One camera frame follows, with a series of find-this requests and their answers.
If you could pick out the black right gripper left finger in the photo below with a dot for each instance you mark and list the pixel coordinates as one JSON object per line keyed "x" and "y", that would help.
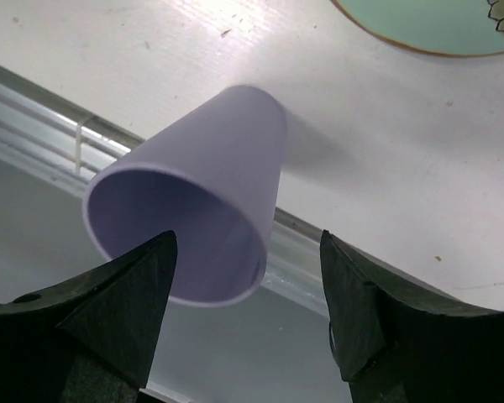
{"x": 91, "y": 338}

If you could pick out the green floral plate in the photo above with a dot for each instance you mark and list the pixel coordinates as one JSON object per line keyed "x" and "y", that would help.
{"x": 463, "y": 28}

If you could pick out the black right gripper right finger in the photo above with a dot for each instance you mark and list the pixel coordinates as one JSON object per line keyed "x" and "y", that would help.
{"x": 396, "y": 341}

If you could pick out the lilac plastic cup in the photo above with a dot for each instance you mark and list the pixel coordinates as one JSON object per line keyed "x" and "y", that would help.
{"x": 212, "y": 178}

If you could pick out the aluminium mounting rail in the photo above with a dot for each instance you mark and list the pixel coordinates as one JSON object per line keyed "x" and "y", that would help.
{"x": 58, "y": 141}

